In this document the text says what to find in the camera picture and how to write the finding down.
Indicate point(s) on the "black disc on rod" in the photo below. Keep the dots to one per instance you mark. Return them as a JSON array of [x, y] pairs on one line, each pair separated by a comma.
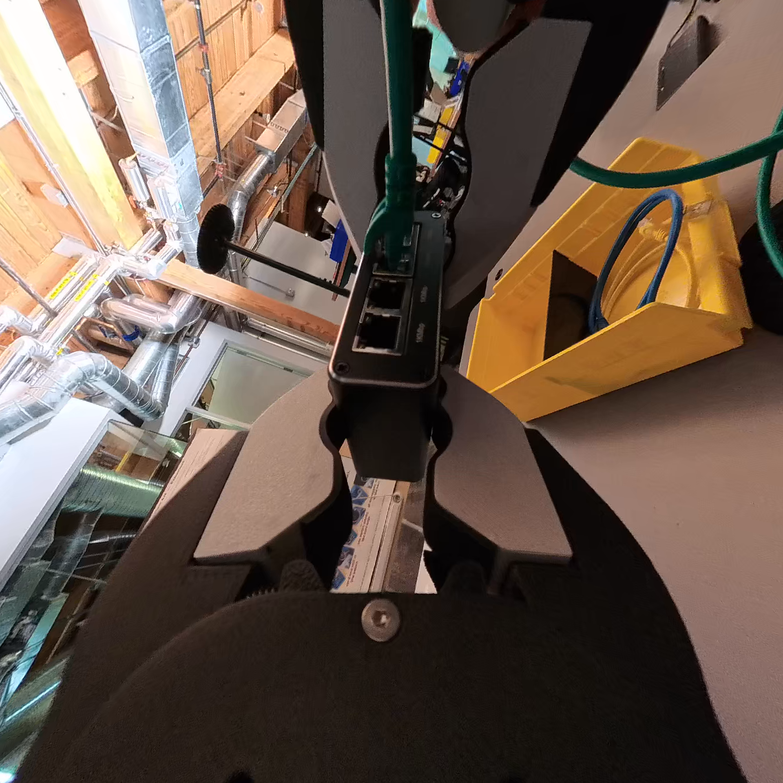
[[214, 238]]

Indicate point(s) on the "black ethernet switch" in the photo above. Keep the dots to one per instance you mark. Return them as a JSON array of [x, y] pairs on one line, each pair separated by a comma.
[[391, 416]]

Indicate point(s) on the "black divider panel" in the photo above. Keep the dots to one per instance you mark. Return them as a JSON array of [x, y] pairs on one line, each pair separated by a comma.
[[566, 306]]

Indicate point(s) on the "silver insulated pipes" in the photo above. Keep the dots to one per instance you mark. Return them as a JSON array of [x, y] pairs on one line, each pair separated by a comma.
[[92, 373]]

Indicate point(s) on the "yellow plastic bin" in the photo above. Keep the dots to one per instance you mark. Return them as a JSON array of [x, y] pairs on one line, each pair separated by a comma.
[[612, 373]]

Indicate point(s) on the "black rounded object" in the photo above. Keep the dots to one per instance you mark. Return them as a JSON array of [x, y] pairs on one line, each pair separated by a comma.
[[758, 306]]

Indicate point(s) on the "rectangular metal air duct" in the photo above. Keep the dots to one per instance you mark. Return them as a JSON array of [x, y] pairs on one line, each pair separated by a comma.
[[284, 131], [153, 122]]

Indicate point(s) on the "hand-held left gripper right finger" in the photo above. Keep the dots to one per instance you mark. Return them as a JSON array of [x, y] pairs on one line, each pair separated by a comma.
[[501, 489]]

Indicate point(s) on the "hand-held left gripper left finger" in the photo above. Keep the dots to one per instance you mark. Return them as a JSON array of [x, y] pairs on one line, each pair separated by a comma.
[[269, 483]]

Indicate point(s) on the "instruction sheet on wooden board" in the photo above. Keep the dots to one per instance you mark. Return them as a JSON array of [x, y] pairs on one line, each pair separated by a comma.
[[367, 538]]

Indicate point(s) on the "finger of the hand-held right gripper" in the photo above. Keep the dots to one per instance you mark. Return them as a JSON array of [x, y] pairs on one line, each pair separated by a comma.
[[352, 92], [520, 140]]

